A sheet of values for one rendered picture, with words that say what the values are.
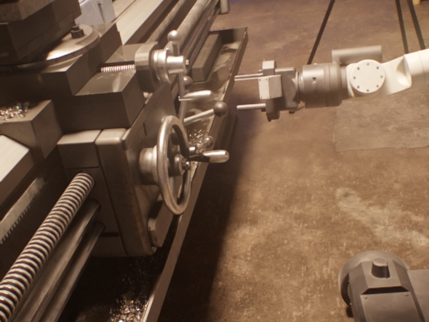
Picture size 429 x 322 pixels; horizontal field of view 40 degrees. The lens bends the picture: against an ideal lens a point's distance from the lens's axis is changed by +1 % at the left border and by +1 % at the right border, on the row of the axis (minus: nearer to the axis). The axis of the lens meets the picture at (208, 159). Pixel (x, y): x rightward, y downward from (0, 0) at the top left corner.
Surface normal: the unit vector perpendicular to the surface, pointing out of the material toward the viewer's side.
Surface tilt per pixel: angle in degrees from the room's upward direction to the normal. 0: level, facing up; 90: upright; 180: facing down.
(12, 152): 36
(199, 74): 90
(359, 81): 60
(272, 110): 72
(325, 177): 0
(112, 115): 90
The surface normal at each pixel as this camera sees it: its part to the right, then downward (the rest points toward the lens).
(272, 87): 0.74, 0.04
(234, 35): -0.16, 0.48
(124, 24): 0.44, -0.74
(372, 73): -0.22, -0.02
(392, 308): -0.16, -0.87
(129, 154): 0.97, -0.06
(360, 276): -0.81, -0.54
